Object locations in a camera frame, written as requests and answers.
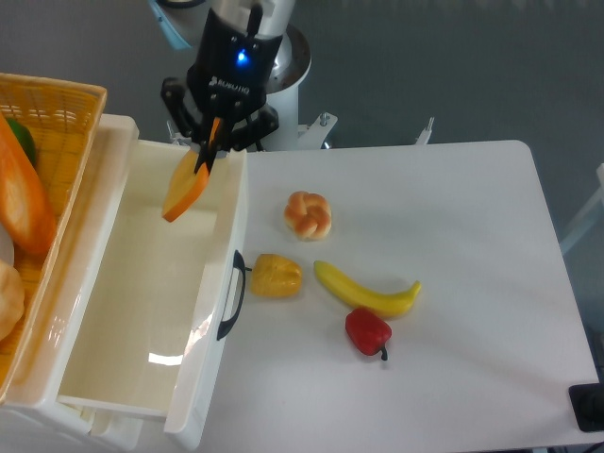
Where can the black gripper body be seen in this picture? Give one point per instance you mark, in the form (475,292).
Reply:
(232,66)

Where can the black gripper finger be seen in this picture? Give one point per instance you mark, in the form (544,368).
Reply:
(206,138)
(229,116)

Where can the orange toy bread slice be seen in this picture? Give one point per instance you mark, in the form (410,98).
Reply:
(187,182)

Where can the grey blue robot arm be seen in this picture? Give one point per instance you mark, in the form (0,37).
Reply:
(279,13)

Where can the braided bread roll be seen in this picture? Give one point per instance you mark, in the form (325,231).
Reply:
(308,215)

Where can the white upper drawer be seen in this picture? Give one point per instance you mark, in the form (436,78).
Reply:
(147,347)

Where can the round toy bread bun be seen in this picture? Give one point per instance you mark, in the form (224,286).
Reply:
(12,299)

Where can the white drawer cabinet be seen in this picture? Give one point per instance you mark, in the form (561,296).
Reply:
(32,418)

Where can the yellow woven basket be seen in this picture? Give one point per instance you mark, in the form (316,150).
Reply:
(63,117)

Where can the yellow toy bell pepper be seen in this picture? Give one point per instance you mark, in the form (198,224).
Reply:
(275,276)

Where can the orange toy baguette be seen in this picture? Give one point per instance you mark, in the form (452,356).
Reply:
(26,210)

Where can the yellow toy banana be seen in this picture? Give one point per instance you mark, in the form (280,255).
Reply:
(355,295)

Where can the red toy bell pepper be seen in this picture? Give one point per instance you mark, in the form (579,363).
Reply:
(368,333)

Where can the black device at table edge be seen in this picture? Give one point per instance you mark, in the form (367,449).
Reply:
(587,404)

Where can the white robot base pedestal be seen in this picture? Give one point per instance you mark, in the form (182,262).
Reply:
(291,67)

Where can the black drawer handle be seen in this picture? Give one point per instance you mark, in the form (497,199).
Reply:
(234,296)

